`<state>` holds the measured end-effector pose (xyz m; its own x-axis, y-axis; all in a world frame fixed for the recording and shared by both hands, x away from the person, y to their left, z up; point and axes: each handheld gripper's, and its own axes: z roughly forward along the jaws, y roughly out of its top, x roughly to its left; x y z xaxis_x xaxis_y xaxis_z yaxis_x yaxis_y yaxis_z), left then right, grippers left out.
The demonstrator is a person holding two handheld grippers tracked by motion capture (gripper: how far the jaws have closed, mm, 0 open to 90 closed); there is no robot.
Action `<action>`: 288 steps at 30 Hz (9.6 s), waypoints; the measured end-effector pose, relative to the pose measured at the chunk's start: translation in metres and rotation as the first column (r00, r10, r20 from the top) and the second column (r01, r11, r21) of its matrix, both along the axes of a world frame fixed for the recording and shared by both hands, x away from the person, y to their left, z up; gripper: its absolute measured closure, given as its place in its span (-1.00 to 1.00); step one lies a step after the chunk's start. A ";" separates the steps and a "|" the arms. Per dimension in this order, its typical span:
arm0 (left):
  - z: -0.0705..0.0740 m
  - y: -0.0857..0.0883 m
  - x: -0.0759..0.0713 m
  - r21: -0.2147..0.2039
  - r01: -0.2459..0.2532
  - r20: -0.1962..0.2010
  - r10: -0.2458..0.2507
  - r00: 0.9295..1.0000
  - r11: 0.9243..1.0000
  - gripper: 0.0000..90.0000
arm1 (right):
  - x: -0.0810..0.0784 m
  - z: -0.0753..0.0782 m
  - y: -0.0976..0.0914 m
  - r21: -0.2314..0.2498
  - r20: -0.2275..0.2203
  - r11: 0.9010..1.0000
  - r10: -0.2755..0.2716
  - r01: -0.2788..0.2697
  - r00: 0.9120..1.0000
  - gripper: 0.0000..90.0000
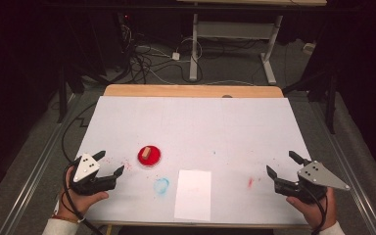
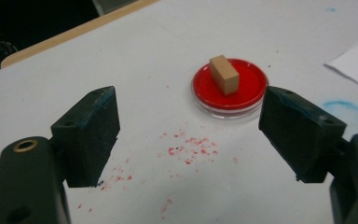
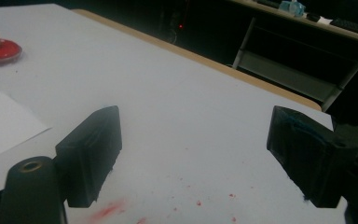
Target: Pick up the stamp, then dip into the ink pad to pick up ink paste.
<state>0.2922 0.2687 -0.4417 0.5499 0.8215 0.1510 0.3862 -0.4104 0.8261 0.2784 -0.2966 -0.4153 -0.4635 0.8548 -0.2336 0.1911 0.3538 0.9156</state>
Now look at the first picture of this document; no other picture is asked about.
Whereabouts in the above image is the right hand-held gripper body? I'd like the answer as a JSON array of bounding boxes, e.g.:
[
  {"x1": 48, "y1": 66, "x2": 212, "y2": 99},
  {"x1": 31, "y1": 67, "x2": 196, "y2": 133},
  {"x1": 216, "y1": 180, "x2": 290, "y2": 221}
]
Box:
[{"x1": 273, "y1": 160, "x2": 352, "y2": 205}]

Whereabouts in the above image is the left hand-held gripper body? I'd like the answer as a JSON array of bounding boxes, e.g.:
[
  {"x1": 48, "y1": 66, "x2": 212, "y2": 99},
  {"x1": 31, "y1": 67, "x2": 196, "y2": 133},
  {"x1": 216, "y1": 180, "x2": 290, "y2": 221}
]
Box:
[{"x1": 69, "y1": 153, "x2": 117, "y2": 197}]

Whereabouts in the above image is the round red ink pad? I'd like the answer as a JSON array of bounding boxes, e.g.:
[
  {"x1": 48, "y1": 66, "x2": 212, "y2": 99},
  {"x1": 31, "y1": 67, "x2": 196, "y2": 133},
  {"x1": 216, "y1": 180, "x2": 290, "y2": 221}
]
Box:
[{"x1": 137, "y1": 145, "x2": 162, "y2": 167}]

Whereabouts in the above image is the person's left hand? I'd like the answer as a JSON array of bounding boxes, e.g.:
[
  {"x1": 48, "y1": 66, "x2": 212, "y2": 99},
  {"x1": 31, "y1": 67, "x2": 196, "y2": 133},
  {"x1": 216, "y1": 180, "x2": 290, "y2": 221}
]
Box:
[{"x1": 57, "y1": 165, "x2": 110, "y2": 223}]

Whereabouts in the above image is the person's right hand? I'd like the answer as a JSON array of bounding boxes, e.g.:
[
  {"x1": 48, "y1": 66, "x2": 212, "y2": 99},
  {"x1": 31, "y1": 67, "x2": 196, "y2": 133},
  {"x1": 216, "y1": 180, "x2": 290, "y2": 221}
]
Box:
[{"x1": 286, "y1": 187, "x2": 338, "y2": 230}]

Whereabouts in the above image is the black stand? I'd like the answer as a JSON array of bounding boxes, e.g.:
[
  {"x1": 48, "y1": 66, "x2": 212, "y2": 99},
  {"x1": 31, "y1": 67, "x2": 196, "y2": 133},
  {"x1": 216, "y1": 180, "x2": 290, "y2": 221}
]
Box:
[
  {"x1": 57, "y1": 63, "x2": 71, "y2": 124},
  {"x1": 283, "y1": 63, "x2": 338, "y2": 135}
]

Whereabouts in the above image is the small white paper sheet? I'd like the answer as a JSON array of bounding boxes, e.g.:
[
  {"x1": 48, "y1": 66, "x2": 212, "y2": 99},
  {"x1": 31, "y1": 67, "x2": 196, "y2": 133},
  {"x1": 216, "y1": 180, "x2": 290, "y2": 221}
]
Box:
[{"x1": 173, "y1": 168, "x2": 212, "y2": 222}]

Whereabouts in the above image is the wooden table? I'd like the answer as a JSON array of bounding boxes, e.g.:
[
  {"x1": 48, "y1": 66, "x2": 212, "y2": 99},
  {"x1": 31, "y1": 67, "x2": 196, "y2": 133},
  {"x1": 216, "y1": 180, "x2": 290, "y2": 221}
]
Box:
[{"x1": 87, "y1": 83, "x2": 311, "y2": 229}]

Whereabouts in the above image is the white plastic box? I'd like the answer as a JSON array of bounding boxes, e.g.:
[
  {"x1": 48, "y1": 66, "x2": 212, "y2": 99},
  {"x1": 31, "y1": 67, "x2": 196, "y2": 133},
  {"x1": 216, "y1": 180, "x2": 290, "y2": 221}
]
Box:
[{"x1": 303, "y1": 42, "x2": 317, "y2": 55}]

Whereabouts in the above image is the metal floor rail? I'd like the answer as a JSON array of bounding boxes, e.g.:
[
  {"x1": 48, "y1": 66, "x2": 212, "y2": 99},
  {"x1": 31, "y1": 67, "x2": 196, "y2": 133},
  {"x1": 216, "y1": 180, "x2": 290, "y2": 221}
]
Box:
[
  {"x1": 307, "y1": 99, "x2": 376, "y2": 235},
  {"x1": 0, "y1": 93, "x2": 83, "y2": 235}
]

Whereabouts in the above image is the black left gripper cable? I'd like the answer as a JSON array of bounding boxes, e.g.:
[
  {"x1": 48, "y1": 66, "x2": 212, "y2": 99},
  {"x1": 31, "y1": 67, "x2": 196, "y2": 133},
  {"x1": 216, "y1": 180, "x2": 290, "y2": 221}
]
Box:
[{"x1": 61, "y1": 163, "x2": 105, "y2": 235}]

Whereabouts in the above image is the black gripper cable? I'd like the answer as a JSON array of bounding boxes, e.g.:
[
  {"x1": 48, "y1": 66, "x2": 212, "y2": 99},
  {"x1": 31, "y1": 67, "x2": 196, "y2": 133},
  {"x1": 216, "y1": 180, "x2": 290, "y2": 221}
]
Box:
[
  {"x1": 61, "y1": 163, "x2": 105, "y2": 235},
  {"x1": 302, "y1": 184, "x2": 329, "y2": 235}
]

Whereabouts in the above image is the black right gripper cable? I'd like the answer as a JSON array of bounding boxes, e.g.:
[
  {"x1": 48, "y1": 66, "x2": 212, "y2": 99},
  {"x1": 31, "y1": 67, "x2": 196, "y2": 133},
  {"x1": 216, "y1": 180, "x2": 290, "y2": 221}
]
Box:
[{"x1": 302, "y1": 184, "x2": 329, "y2": 235}]

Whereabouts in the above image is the black floor cable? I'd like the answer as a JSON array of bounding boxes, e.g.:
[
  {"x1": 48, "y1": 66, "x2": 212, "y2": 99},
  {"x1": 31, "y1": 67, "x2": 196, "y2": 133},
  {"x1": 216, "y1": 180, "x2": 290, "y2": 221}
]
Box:
[{"x1": 61, "y1": 101, "x2": 98, "y2": 165}]

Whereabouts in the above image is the orange bracelet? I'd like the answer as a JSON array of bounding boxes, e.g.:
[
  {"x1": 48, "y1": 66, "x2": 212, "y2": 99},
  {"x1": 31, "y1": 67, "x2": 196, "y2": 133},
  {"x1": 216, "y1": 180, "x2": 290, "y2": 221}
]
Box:
[{"x1": 51, "y1": 213, "x2": 80, "y2": 224}]

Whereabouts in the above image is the tangle of floor cables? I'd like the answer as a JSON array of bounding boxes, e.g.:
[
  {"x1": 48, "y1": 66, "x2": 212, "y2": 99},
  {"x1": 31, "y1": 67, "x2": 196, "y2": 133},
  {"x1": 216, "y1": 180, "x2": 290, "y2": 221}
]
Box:
[{"x1": 118, "y1": 13, "x2": 210, "y2": 86}]

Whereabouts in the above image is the white desk frame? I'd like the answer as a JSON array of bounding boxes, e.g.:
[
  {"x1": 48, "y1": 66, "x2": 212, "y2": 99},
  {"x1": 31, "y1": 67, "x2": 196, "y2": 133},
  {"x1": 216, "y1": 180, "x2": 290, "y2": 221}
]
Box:
[{"x1": 189, "y1": 13, "x2": 284, "y2": 86}]

